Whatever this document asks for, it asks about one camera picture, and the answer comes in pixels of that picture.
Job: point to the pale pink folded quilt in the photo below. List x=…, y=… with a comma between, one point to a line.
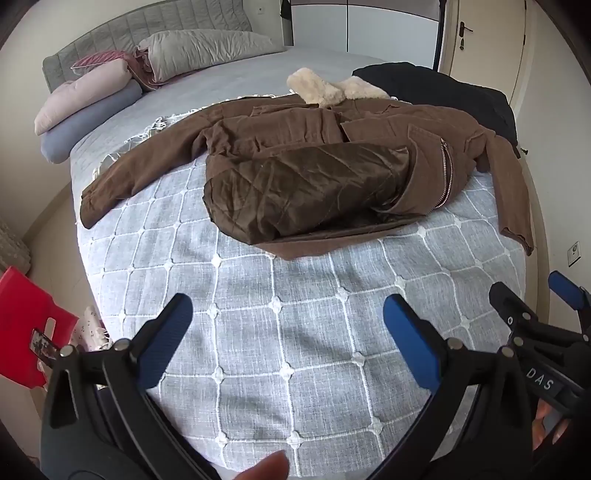
x=83, y=94

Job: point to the white floral cloth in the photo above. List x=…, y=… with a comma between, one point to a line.
x=94, y=328

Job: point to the grey pillow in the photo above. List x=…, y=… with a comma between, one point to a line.
x=207, y=50

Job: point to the black garment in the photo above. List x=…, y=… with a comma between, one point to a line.
x=415, y=83

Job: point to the person's left hand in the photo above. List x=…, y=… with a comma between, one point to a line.
x=265, y=467

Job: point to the dark hanging item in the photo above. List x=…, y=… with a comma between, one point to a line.
x=287, y=8

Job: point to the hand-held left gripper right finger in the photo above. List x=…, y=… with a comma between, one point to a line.
x=413, y=341

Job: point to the white textured cloth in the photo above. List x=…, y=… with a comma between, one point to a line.
x=11, y=249

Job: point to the person's right hand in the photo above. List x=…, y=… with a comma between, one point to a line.
x=544, y=417

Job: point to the red bag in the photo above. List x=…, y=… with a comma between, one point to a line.
x=27, y=318

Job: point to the blue bolster pillow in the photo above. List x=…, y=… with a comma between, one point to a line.
x=87, y=120

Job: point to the pink striped pillow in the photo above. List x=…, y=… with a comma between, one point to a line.
x=99, y=60

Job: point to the grey padded headboard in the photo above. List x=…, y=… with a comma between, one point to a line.
x=134, y=27

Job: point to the brown fur-collared jacket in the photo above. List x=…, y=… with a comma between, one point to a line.
x=323, y=138

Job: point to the cream door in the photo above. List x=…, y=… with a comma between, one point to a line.
x=489, y=41

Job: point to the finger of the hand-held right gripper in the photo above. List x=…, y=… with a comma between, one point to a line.
x=508, y=309
x=568, y=286

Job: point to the grey gridded blanket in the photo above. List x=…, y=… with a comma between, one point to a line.
x=286, y=323

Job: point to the light grey bed sheet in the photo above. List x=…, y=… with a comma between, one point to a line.
x=231, y=87

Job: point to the small printed card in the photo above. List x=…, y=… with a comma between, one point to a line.
x=42, y=345

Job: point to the white wardrobe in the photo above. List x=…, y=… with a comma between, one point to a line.
x=360, y=27

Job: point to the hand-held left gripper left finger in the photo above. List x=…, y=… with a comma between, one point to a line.
x=168, y=337

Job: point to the wall socket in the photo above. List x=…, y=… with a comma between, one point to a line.
x=574, y=254

